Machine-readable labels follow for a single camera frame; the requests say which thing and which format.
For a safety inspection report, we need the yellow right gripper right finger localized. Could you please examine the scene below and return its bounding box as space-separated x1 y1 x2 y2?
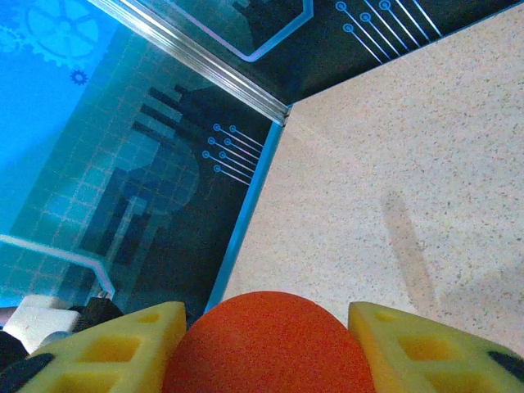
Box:
347 301 524 393

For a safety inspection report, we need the blue table edge strip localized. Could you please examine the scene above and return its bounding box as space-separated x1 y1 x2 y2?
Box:
203 122 283 314

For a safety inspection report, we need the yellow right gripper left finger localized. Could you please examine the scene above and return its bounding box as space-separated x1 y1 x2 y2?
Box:
0 301 187 393

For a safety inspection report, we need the aluminium frame post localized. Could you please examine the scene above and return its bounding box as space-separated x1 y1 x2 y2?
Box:
88 0 292 126

